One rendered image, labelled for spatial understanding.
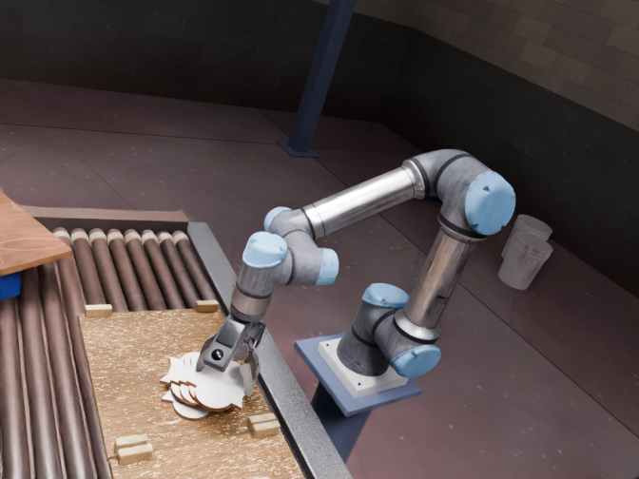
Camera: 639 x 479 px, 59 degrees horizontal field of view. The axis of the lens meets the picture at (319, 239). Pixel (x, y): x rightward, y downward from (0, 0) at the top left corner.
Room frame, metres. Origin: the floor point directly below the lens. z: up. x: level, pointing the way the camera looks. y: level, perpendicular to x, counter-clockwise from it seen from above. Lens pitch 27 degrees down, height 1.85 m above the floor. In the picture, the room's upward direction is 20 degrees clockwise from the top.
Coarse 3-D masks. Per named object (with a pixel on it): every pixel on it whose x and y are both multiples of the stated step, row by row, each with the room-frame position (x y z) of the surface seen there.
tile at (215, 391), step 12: (204, 372) 0.91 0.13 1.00; (216, 372) 0.92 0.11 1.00; (228, 372) 0.94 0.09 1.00; (192, 384) 0.87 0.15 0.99; (204, 384) 0.88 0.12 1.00; (216, 384) 0.89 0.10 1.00; (228, 384) 0.90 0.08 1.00; (240, 384) 0.91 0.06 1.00; (204, 396) 0.85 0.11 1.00; (216, 396) 0.86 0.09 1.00; (228, 396) 0.87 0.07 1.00; (240, 396) 0.88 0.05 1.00; (204, 408) 0.83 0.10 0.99; (216, 408) 0.83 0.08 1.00; (240, 408) 0.85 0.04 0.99
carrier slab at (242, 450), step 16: (176, 448) 0.76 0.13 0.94; (192, 448) 0.77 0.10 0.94; (208, 448) 0.78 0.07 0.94; (224, 448) 0.80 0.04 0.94; (240, 448) 0.81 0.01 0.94; (256, 448) 0.82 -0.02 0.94; (272, 448) 0.84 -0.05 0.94; (288, 448) 0.85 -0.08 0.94; (112, 464) 0.68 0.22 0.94; (128, 464) 0.69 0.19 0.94; (144, 464) 0.70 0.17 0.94; (160, 464) 0.71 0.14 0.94; (176, 464) 0.72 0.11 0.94; (192, 464) 0.74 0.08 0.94; (208, 464) 0.75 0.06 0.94; (224, 464) 0.76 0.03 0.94; (240, 464) 0.77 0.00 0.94; (256, 464) 0.79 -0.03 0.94; (272, 464) 0.80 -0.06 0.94; (288, 464) 0.81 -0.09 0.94
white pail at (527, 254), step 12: (516, 240) 4.07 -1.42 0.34; (528, 240) 4.25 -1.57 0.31; (540, 240) 4.23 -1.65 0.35; (516, 252) 4.03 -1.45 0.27; (528, 252) 3.98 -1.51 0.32; (540, 252) 3.97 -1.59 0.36; (504, 264) 4.09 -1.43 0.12; (516, 264) 4.00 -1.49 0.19; (528, 264) 3.98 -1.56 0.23; (540, 264) 4.01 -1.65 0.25; (504, 276) 4.04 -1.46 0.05; (516, 276) 3.99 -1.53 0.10; (528, 276) 3.99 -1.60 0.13; (516, 288) 3.99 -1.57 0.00
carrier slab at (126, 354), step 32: (96, 320) 1.02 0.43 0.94; (128, 320) 1.06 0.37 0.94; (160, 320) 1.10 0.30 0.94; (192, 320) 1.14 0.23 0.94; (224, 320) 1.18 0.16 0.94; (96, 352) 0.93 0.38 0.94; (128, 352) 0.96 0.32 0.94; (160, 352) 0.99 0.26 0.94; (192, 352) 1.03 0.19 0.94; (96, 384) 0.84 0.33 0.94; (128, 384) 0.87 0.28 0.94; (160, 384) 0.90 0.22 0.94; (256, 384) 1.00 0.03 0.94; (128, 416) 0.79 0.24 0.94; (160, 416) 0.82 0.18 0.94; (224, 416) 0.87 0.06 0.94; (160, 448) 0.75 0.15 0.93
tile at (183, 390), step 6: (186, 360) 0.95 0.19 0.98; (186, 366) 0.93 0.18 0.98; (186, 372) 0.92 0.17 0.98; (174, 378) 0.89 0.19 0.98; (180, 378) 0.89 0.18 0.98; (174, 384) 0.88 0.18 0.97; (180, 384) 0.88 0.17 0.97; (180, 390) 0.87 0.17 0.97; (186, 390) 0.87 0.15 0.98; (186, 396) 0.85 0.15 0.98; (186, 402) 0.84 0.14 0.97; (192, 402) 0.84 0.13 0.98
